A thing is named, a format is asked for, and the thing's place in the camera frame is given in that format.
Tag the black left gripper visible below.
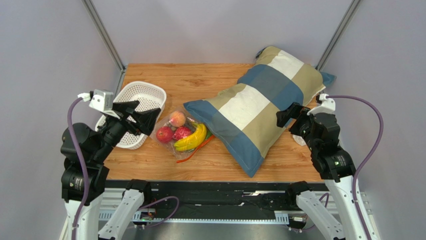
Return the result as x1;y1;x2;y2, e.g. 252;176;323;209
92;100;161;163

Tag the red fake apple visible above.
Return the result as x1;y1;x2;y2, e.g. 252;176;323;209
155;126;174;144

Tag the clear orange zip top bag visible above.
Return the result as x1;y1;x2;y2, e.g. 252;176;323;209
150;107;215;164

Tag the green fake chili pepper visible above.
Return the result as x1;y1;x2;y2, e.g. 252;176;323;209
205;131;213;140

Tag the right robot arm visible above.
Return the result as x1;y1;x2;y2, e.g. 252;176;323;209
276;102;378;240

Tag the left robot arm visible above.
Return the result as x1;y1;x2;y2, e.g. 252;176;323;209
60;97;161;240

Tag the orange pink fake peach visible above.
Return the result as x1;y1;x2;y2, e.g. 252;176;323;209
169;110;187;128

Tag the yellow fake banana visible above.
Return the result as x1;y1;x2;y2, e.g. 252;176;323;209
173;123;207;152

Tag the white perforated plastic basket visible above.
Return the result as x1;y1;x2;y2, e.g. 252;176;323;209
114;81;167;150

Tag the rolled white towel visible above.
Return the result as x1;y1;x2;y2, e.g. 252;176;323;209
292;134;307;146

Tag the blue beige checkered pillow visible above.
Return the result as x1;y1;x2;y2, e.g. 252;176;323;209
183;46;336;177

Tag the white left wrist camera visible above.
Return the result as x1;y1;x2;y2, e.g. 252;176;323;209
89;89;114;112

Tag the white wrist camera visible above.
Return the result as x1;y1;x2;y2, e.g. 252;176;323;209
89;89;114;112
307;93;336;116

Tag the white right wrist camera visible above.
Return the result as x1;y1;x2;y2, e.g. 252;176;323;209
307;93;336;116

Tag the white slotted cable duct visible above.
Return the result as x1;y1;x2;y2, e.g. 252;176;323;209
98;209;290;225

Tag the right aluminium frame post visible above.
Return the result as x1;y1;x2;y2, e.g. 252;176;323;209
316;0;363;71

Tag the aluminium frame post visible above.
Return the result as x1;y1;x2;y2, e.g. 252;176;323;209
82;0;126;73
316;0;363;71

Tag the left aluminium frame post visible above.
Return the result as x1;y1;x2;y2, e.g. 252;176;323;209
82;0;126;73

